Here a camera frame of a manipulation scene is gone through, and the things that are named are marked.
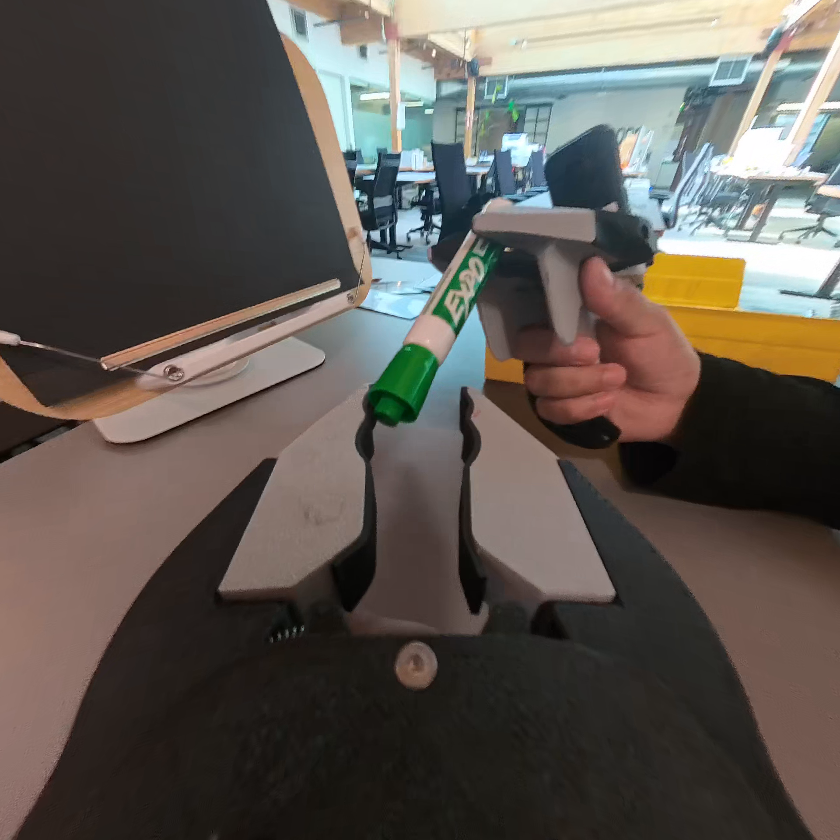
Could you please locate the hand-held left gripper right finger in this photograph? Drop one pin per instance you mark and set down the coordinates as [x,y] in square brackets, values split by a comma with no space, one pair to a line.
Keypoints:
[531,525]

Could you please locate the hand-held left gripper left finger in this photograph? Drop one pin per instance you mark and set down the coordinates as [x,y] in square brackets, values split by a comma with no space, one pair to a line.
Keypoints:
[302,525]

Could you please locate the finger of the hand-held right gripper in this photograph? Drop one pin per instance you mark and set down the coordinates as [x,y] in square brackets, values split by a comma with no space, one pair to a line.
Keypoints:
[508,308]
[544,226]

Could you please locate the green whiteboard marker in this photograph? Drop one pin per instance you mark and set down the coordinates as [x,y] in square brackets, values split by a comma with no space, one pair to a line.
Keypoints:
[453,308]

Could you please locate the person's right forearm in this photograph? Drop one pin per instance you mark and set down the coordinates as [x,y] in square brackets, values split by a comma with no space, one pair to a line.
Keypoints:
[754,446]

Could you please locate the person's right hand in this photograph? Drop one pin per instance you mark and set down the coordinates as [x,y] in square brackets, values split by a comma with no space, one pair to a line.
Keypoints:
[643,374]

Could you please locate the black office chair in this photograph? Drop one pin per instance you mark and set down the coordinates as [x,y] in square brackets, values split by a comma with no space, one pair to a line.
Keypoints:
[384,197]
[454,190]

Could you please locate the dark glossy sheet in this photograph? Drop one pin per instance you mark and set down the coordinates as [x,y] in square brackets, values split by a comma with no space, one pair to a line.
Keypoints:
[394,303]

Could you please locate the white board stand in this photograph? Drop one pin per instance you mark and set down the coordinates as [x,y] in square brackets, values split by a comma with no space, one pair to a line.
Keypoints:
[262,380]

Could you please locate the yellow plastic bin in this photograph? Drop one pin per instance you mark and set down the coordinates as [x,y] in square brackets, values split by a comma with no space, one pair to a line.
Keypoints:
[754,334]

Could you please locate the black wood-framed board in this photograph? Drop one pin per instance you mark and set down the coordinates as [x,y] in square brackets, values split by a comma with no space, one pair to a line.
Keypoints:
[164,164]

